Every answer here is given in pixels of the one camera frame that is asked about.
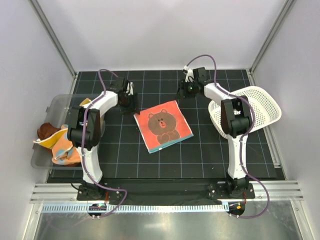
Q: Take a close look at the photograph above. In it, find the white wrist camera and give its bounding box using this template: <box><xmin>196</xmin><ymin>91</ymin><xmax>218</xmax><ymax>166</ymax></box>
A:
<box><xmin>125</xmin><ymin>81</ymin><xmax>134</xmax><ymax>96</ymax></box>
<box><xmin>182</xmin><ymin>65</ymin><xmax>194</xmax><ymax>82</ymax></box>

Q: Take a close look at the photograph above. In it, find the slotted cable duct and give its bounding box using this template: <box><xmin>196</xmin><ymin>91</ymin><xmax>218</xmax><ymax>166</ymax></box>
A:
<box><xmin>41</xmin><ymin>202</ymin><xmax>229</xmax><ymax>214</ymax></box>

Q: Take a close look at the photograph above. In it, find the dark brown towel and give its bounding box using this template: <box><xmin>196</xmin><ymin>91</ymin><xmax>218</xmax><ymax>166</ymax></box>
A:
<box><xmin>37</xmin><ymin>122</ymin><xmax>60</xmax><ymax>140</ymax></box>

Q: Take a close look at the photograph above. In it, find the black grid mat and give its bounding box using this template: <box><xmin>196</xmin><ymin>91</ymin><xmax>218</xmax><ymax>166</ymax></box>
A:
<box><xmin>47</xmin><ymin>70</ymin><xmax>286</xmax><ymax>183</ymax></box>

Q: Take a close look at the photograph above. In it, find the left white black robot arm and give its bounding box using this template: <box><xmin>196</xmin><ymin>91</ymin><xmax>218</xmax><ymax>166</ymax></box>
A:
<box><xmin>67</xmin><ymin>77</ymin><xmax>140</xmax><ymax>200</ymax></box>

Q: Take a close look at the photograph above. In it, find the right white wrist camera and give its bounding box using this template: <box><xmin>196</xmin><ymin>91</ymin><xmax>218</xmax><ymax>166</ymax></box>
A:
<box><xmin>182</xmin><ymin>65</ymin><xmax>194</xmax><ymax>82</ymax></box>

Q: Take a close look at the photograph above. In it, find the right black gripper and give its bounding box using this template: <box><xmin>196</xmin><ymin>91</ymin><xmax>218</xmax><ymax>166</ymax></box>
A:
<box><xmin>174</xmin><ymin>79</ymin><xmax>198</xmax><ymax>100</ymax></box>

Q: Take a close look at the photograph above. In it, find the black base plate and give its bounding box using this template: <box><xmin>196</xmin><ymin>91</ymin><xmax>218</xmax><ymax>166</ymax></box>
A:
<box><xmin>73</xmin><ymin>178</ymin><xmax>255</xmax><ymax>206</ymax></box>

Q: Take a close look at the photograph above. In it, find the orange polka dot towel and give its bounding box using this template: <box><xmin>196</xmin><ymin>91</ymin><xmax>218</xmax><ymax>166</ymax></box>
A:
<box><xmin>51</xmin><ymin>124</ymin><xmax>81</xmax><ymax>167</ymax></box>

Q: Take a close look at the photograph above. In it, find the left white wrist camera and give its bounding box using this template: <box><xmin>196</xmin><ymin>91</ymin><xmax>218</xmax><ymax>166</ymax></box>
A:
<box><xmin>125</xmin><ymin>81</ymin><xmax>134</xmax><ymax>96</ymax></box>

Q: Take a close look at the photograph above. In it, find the yellow blue patterned towel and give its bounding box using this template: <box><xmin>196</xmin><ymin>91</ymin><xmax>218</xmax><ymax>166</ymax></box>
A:
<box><xmin>33</xmin><ymin>98</ymin><xmax>106</xmax><ymax>150</ymax></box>

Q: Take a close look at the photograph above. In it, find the brown bear towel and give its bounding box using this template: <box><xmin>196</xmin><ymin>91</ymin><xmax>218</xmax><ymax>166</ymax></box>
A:
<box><xmin>133</xmin><ymin>100</ymin><xmax>194</xmax><ymax>154</ymax></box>

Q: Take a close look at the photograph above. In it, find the white perforated plastic basket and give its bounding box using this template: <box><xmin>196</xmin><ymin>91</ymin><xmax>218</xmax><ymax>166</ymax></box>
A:
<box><xmin>208</xmin><ymin>86</ymin><xmax>282</xmax><ymax>139</ymax></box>

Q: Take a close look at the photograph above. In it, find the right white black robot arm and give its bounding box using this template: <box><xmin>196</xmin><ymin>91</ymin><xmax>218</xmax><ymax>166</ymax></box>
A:
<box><xmin>177</xmin><ymin>66</ymin><xmax>255</xmax><ymax>198</ymax></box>

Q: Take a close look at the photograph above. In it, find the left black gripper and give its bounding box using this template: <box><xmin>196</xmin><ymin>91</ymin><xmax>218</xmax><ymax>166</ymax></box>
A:
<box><xmin>118</xmin><ymin>93</ymin><xmax>140</xmax><ymax>116</ymax></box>

